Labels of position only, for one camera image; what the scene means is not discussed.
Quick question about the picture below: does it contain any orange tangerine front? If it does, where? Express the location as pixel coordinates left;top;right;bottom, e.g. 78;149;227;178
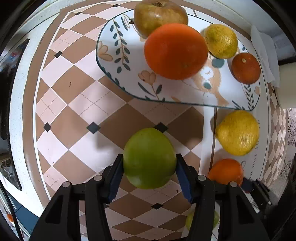
207;159;244;186

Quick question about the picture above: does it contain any orange tangerine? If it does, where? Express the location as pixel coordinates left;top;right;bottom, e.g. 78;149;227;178
144;23;208;80
207;159;244;186

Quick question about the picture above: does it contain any green apple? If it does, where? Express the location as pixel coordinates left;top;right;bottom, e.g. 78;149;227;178
185;210;220;230
123;128;177;189

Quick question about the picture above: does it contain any green apple front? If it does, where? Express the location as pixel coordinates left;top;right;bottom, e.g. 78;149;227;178
185;210;220;230

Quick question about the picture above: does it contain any large yellow orange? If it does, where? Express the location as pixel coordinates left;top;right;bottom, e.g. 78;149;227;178
215;110;260;156

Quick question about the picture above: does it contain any dark red-orange tangerine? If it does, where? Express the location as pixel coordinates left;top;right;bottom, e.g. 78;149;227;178
231;53;261;84

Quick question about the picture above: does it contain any yellow citrus fruit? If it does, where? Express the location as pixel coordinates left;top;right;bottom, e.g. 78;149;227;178
204;24;238;59

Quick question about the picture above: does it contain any brown apple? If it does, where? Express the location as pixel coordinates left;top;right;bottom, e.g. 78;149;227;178
133;1;189;39

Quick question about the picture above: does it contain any checkered counter mat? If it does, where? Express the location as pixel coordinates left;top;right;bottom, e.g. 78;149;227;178
23;1;287;240

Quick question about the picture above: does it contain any blue cabinet door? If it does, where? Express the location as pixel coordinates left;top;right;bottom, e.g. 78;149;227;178
9;195;39;234

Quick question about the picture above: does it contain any cream utensil holder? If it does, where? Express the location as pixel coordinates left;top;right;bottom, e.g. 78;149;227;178
277;63;296;108

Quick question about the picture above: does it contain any floral ceramic plate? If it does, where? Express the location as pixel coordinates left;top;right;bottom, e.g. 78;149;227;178
96;10;264;111

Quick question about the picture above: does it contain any white paper towel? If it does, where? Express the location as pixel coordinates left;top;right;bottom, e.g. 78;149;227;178
250;25;280;88

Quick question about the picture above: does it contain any black gas stove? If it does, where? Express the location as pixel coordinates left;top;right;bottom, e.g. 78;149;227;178
1;39;30;140

